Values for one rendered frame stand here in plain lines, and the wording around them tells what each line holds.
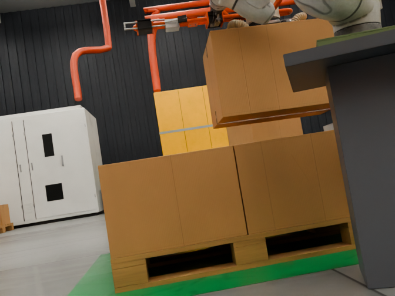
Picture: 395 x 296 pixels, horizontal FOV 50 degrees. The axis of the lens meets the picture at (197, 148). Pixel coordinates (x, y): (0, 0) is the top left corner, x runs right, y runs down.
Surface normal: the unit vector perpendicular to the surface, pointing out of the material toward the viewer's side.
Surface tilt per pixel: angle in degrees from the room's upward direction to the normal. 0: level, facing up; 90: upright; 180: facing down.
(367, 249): 90
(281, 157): 90
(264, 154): 90
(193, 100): 90
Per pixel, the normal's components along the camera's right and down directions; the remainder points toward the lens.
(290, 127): 0.48, -0.14
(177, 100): 0.07, -0.08
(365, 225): -0.27, -0.03
